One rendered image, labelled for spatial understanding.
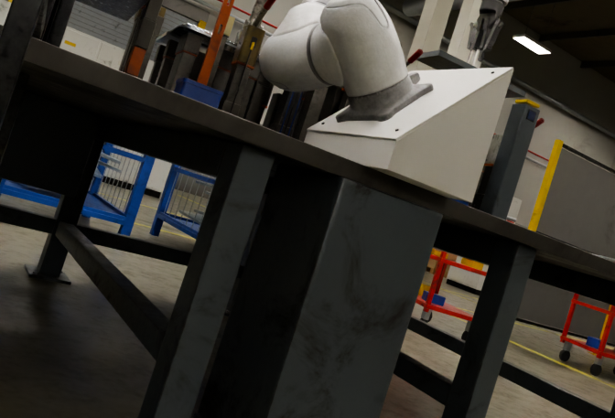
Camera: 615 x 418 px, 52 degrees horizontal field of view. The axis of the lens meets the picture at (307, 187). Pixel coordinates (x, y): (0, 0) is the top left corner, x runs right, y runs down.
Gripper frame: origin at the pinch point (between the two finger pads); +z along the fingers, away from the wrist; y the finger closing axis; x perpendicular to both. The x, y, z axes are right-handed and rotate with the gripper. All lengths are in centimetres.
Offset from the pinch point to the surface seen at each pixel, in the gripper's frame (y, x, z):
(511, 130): 2.9, 23.2, 15.7
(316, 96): -17, -43, 29
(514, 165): 6.7, 25.7, 27.1
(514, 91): 8.1, 13.3, 5.4
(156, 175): -814, 212, 85
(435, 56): 0.7, -17.6, 5.4
